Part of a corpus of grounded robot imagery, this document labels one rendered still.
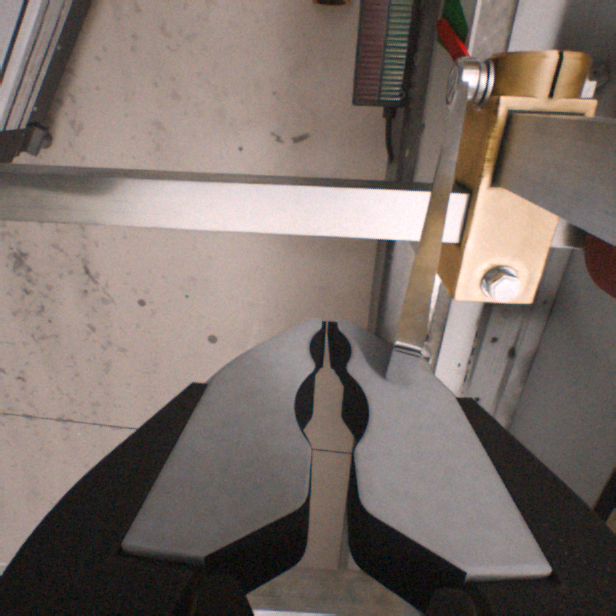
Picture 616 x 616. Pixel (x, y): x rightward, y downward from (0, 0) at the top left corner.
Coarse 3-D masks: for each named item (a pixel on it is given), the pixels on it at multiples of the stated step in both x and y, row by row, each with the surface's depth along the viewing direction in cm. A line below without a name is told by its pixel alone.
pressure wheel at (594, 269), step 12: (588, 240) 23; (600, 240) 22; (588, 252) 23; (600, 252) 22; (612, 252) 21; (588, 264) 23; (600, 264) 22; (612, 264) 21; (600, 276) 22; (612, 276) 21; (600, 288) 24; (612, 288) 22
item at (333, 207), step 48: (0, 192) 24; (48, 192) 24; (96, 192) 24; (144, 192) 24; (192, 192) 24; (240, 192) 24; (288, 192) 24; (336, 192) 24; (384, 192) 24; (576, 240) 25
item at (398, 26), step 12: (396, 0) 32; (408, 0) 32; (396, 12) 33; (408, 12) 33; (396, 24) 33; (408, 24) 33; (396, 36) 33; (396, 48) 34; (384, 60) 34; (396, 60) 34; (384, 72) 35; (396, 72) 34; (384, 84) 35; (396, 84) 35; (384, 96) 35; (396, 96) 35
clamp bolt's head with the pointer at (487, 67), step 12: (444, 24) 29; (444, 36) 29; (456, 36) 27; (456, 48) 26; (456, 72) 22; (492, 72) 21; (456, 84) 22; (480, 84) 21; (492, 84) 21; (480, 96) 22; (480, 108) 22
